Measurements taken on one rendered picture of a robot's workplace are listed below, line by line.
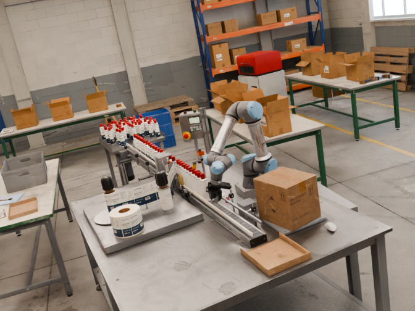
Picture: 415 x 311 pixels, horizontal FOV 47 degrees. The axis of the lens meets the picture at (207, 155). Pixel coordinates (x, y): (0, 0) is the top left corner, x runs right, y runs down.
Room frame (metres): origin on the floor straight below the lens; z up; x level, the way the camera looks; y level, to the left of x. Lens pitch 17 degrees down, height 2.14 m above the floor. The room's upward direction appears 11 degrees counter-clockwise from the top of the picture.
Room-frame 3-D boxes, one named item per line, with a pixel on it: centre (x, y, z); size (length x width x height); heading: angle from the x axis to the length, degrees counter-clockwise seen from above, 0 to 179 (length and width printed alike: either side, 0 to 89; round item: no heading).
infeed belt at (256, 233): (3.20, 0.10, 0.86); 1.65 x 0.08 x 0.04; 21
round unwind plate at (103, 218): (3.14, 0.72, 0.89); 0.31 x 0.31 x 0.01
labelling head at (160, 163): (3.56, 0.34, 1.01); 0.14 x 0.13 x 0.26; 21
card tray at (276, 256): (2.27, -0.26, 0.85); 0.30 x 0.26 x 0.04; 21
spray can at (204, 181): (3.10, 0.06, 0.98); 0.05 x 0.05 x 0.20
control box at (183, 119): (3.33, 0.06, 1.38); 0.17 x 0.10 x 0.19; 76
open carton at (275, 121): (4.92, -0.76, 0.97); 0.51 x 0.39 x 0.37; 108
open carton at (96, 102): (8.61, 1.77, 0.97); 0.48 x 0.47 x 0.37; 15
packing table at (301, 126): (5.78, -0.66, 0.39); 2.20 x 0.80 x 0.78; 12
